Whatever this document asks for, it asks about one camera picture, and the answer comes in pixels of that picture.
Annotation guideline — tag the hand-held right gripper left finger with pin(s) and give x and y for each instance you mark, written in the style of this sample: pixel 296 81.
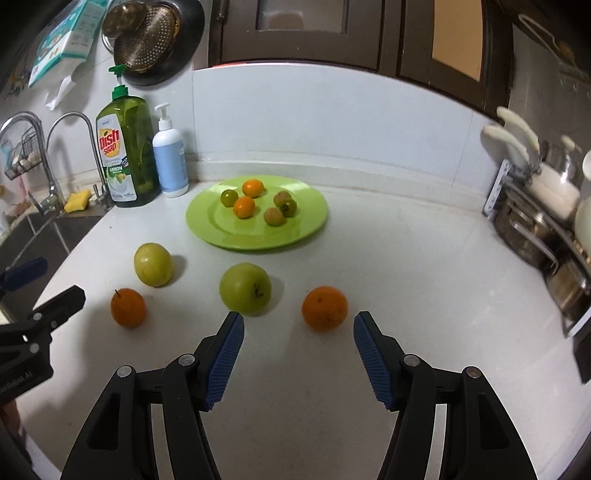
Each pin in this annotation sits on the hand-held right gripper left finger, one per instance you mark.
pixel 226 360

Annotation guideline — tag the small steel pot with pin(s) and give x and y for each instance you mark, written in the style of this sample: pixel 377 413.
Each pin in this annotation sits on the small steel pot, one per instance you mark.
pixel 572 290

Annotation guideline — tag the white pump bottle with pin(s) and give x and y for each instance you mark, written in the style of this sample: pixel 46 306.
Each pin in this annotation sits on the white pump bottle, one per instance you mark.
pixel 170 161

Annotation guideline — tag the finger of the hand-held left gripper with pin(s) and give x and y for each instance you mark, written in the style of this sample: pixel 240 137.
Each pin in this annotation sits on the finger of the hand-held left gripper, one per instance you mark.
pixel 60 304
pixel 27 272

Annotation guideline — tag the green dish soap bottle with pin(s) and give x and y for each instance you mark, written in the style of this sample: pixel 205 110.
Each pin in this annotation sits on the green dish soap bottle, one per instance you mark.
pixel 124 157

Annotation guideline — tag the slim gooseneck faucet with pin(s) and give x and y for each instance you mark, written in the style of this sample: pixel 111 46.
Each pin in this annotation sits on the slim gooseneck faucet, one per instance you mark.
pixel 102 196

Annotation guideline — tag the small orange mandarin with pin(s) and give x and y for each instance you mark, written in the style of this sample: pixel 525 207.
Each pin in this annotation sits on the small orange mandarin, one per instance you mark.
pixel 244 207
pixel 253 188

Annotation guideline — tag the dark wooden window frame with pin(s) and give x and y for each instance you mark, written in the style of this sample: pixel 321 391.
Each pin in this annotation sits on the dark wooden window frame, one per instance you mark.
pixel 392 37

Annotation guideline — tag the stainless steel sink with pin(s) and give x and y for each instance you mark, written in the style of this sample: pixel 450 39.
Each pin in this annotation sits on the stainless steel sink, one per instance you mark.
pixel 69 235

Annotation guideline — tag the orange mandarin with stem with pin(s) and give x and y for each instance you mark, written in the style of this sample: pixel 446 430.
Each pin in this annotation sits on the orange mandarin with stem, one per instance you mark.
pixel 128 308

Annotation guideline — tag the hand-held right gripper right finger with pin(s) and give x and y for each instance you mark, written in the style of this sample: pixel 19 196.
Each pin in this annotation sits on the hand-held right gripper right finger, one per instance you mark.
pixel 374 364

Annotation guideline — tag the paper towel pack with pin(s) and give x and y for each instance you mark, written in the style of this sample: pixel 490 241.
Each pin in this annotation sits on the paper towel pack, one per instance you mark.
pixel 64 41

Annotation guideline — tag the yellow sponge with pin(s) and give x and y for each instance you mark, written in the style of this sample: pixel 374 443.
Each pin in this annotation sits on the yellow sponge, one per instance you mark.
pixel 77 201

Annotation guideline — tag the small copper pot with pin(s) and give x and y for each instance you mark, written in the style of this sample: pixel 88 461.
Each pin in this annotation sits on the small copper pot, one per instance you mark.
pixel 122 18

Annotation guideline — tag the copper colander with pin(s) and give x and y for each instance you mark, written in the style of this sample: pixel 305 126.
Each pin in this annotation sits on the copper colander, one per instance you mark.
pixel 147 41

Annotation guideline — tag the white enamel saucepan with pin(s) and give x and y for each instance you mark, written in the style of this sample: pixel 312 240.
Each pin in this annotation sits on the white enamel saucepan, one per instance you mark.
pixel 554 194

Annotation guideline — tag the white-sided pot rack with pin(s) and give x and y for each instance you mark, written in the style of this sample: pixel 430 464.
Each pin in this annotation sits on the white-sided pot rack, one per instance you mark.
pixel 496 189

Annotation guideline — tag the dark green small citrus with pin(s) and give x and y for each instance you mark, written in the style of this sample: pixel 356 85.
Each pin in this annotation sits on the dark green small citrus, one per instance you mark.
pixel 290 209

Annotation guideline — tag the white ceramic jug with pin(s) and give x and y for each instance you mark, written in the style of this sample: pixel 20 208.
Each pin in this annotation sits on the white ceramic jug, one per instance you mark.
pixel 585 217

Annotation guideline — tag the black frying pan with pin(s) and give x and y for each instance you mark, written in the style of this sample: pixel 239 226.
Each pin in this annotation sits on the black frying pan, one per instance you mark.
pixel 189 27

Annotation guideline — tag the green plate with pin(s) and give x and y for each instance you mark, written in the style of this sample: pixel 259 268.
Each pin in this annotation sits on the green plate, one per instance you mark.
pixel 221 230

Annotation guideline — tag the large steel pot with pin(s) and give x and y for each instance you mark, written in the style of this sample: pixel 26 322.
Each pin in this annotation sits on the large steel pot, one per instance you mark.
pixel 521 230

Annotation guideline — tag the brown kiwi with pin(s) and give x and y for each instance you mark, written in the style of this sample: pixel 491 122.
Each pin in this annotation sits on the brown kiwi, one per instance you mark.
pixel 280 197
pixel 274 217

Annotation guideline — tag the yellow-green apple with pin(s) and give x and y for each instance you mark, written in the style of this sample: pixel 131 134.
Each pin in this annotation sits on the yellow-green apple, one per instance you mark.
pixel 153 264

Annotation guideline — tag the large chrome faucet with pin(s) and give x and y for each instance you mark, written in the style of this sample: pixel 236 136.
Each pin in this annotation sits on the large chrome faucet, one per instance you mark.
pixel 51 198

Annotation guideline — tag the green apple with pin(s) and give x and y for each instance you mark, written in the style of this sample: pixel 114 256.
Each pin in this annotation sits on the green apple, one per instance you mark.
pixel 242 286

